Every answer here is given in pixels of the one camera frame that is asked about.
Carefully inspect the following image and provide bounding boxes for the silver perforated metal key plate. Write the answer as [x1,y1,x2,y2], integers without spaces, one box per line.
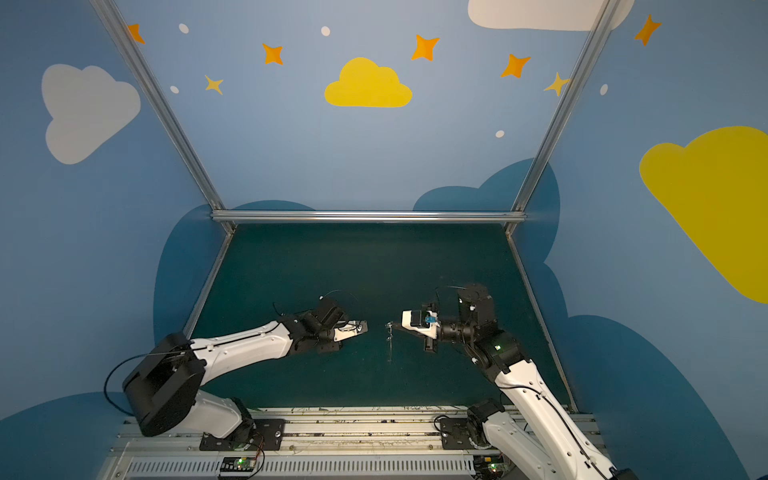
[386,322,394,364]

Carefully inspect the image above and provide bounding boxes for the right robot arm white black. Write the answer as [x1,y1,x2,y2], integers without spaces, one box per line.
[393,284,637,479]

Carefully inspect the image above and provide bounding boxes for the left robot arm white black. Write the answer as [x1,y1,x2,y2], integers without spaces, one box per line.
[120,296,368,448]

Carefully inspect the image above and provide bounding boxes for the right green circuit board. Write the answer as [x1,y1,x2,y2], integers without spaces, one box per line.
[473,455,511,480]

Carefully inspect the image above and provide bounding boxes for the green circuit board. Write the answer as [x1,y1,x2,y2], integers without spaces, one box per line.
[473,455,511,480]
[219,457,258,478]

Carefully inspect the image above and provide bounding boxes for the left green circuit board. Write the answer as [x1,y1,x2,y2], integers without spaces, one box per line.
[219,457,258,478]

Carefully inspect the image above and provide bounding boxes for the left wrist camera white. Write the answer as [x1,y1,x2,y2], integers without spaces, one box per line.
[333,320,368,342]

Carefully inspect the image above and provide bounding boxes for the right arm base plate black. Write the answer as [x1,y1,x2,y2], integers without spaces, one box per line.
[433,415,489,450]

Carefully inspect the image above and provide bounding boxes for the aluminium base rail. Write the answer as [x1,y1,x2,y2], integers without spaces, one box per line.
[98,405,606,479]

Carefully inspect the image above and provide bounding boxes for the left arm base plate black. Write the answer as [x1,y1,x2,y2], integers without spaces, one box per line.
[199,418,286,452]

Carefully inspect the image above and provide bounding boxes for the back horizontal aluminium frame bar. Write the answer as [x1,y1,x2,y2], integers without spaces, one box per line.
[211,210,526,224]

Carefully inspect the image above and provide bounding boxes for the white slotted cable duct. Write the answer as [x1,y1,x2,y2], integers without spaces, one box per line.
[115,454,474,479]

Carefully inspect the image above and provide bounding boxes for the left diagonal aluminium frame post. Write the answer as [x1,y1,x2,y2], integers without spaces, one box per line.
[90,0,225,213]

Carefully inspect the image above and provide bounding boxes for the diagonal aluminium frame post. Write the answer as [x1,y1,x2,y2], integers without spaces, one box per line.
[90,0,225,213]
[505,0,623,240]

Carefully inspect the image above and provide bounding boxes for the right diagonal aluminium frame post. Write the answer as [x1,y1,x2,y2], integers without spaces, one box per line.
[505,0,623,240]

